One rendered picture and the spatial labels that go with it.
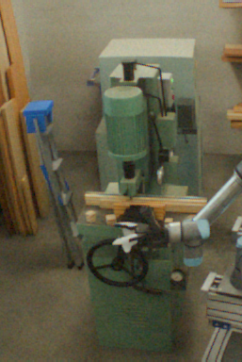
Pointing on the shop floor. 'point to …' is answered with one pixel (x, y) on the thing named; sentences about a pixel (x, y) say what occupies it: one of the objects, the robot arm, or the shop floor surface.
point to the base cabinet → (137, 305)
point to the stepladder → (40, 117)
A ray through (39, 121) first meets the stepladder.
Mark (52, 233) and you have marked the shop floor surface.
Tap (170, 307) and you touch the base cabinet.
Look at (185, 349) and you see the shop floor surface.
